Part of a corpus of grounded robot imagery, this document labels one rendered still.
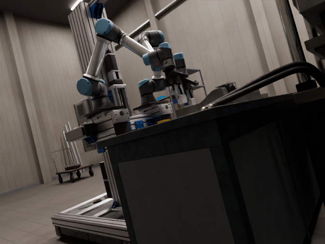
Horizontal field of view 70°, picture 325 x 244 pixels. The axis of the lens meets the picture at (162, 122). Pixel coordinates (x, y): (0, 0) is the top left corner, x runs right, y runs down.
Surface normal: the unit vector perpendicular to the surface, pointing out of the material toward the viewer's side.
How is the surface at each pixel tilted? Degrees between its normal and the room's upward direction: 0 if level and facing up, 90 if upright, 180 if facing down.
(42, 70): 90
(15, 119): 90
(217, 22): 90
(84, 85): 96
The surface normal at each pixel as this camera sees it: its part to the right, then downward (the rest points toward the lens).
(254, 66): -0.66, 0.14
